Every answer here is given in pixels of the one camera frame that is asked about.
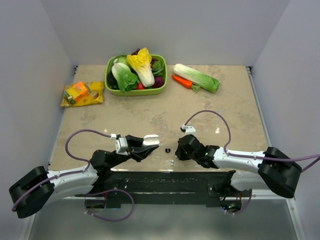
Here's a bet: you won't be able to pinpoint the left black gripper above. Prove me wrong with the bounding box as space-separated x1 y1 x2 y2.
107 134 159 169

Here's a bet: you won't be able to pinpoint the white earbud charging case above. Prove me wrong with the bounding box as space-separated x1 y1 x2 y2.
142 134 160 147

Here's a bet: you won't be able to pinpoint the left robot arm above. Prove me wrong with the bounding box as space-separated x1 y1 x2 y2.
9 134 160 219

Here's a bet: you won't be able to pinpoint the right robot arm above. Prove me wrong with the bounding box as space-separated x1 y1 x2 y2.
175 134 302 199

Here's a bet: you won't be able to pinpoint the green plastic basket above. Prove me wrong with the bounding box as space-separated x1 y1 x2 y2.
104 54 168 97

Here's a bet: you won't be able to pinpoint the yellow snack bag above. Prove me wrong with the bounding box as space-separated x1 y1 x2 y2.
60 81 104 108

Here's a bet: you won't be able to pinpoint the orange toy carrot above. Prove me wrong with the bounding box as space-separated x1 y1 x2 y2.
171 75 200 93

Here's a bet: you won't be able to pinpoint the green lettuce in basket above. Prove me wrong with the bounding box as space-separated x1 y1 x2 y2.
111 62 140 92

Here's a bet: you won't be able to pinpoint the napa cabbage on table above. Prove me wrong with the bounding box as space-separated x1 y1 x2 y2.
173 63 220 93

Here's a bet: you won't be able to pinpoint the purple onion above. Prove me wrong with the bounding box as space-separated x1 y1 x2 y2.
152 76 165 89

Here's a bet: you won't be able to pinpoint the orange juice box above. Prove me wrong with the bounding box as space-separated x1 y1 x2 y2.
64 81 92 104

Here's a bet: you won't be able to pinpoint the dark green leafy vegetable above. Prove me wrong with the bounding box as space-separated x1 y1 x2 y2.
151 61 165 76

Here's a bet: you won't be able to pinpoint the yellow napa cabbage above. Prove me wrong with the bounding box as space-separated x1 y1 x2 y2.
126 47 155 88

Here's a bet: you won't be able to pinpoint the round green cabbage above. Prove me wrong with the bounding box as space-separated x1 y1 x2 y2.
113 56 131 68

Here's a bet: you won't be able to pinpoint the dark red grapes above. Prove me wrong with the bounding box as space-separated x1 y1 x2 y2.
131 48 141 56

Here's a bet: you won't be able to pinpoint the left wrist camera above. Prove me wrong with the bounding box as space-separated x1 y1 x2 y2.
110 133 128 156

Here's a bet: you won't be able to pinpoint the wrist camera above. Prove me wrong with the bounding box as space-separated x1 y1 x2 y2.
180 124 197 137
110 133 128 156

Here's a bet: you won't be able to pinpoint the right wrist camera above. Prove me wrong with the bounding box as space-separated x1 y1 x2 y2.
180 124 197 137

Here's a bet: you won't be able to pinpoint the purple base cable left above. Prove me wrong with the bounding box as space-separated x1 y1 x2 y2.
84 187 135 221

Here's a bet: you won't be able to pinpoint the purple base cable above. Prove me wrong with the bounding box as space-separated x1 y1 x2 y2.
84 187 135 221
223 192 253 215

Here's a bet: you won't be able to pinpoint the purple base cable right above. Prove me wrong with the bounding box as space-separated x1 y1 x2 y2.
223 192 253 215

